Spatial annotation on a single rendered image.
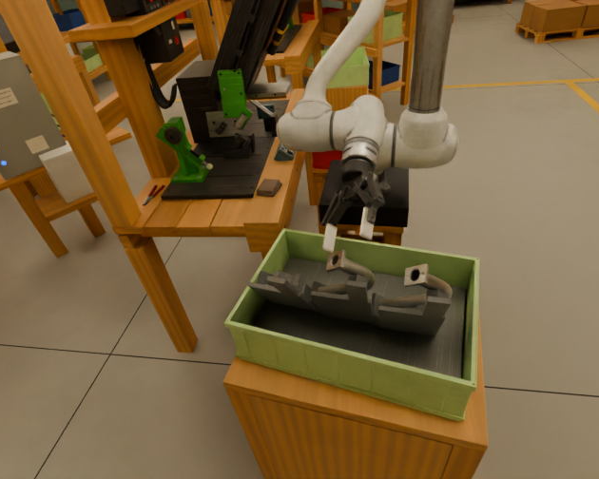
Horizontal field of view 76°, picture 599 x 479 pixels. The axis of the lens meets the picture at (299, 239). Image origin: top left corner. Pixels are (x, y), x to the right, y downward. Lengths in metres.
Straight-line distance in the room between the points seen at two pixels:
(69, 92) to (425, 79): 1.12
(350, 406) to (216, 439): 1.02
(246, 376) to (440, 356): 0.53
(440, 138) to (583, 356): 1.41
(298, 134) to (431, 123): 0.50
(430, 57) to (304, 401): 1.05
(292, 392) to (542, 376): 1.42
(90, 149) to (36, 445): 1.45
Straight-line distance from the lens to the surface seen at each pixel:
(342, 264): 0.82
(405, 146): 1.39
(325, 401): 1.08
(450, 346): 1.12
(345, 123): 1.01
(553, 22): 7.51
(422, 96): 1.36
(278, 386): 1.11
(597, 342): 2.47
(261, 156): 1.91
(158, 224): 1.63
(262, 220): 1.45
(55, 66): 1.46
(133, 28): 1.64
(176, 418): 2.09
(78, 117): 1.50
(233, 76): 1.92
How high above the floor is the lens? 1.75
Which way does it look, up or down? 39 degrees down
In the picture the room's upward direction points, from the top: 7 degrees counter-clockwise
